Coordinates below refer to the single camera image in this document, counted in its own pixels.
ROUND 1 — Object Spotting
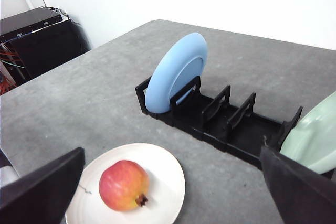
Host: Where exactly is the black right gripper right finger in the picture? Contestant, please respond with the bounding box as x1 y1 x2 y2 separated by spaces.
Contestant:
261 146 336 224

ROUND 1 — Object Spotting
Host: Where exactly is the white plate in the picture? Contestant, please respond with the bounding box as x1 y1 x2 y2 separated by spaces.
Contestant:
65 143 185 224

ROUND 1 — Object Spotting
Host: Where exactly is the green plate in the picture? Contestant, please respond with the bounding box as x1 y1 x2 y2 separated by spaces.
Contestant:
280 92 336 175

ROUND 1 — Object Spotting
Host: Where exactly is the blue plate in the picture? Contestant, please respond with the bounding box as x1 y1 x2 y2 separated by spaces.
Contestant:
145 33 208 113

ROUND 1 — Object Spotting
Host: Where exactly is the black plastic dish rack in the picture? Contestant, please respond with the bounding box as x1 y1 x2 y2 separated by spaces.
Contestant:
135 76 303 170

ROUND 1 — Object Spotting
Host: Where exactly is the black equipment cabinet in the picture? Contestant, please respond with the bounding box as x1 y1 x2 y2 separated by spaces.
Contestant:
0 6 92 95

